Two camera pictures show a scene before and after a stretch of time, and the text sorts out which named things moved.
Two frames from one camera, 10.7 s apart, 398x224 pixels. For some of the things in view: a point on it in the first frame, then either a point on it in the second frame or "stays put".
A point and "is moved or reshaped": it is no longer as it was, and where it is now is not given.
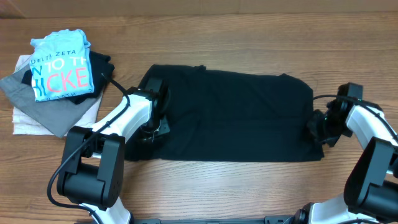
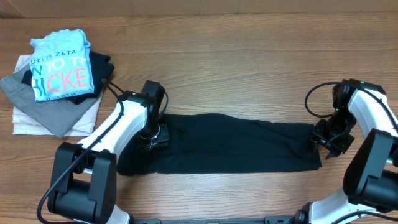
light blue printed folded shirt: x=61 y=65 stays put
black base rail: x=268 y=219 stays put
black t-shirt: x=224 y=115 is moved or reshaped
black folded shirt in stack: x=101 y=68 stays put
